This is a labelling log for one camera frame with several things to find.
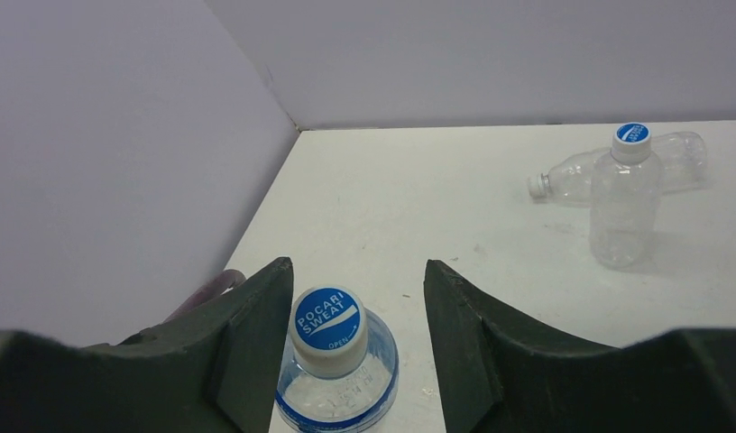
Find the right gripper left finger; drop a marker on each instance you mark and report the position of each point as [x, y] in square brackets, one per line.
[212, 369]

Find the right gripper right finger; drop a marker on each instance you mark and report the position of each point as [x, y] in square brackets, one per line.
[500, 370]

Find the blue label bottle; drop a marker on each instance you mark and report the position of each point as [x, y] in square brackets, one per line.
[352, 403]

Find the blue white bottle cap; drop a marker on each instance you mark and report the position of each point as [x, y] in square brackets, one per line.
[328, 331]

